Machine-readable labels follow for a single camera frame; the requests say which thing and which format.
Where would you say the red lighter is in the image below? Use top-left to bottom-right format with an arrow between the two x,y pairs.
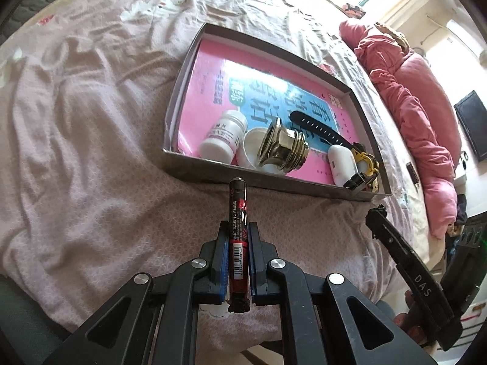
229,177 -> 250,314

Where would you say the white pill bottle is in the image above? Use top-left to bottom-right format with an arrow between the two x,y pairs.
198,109 -> 248,164

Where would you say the black yellow wristwatch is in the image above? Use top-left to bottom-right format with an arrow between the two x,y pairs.
290,110 -> 380,193

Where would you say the chrome metal drain fitting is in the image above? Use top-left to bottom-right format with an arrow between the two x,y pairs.
257,117 -> 310,174

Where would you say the white earbuds case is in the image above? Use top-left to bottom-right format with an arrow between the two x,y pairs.
328,145 -> 358,187

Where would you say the right hand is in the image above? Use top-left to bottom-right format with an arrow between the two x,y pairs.
393,289 -> 438,352

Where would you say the white jar lid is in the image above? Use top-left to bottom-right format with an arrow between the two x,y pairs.
235,127 -> 283,175

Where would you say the grey cardboard tray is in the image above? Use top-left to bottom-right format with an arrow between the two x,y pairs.
161,23 -> 391,202

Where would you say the pink quilted duvet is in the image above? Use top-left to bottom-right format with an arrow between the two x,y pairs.
339,20 -> 461,238

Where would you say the pink Chinese workbook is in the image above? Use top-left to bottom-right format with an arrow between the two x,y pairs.
177,37 -> 353,186

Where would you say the white air conditioner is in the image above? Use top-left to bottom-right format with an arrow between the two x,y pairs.
446,20 -> 484,57

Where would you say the pink patterned bed sheet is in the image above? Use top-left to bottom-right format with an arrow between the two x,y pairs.
1,0 -> 430,330

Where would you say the wall television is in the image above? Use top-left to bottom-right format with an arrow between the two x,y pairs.
454,91 -> 487,162

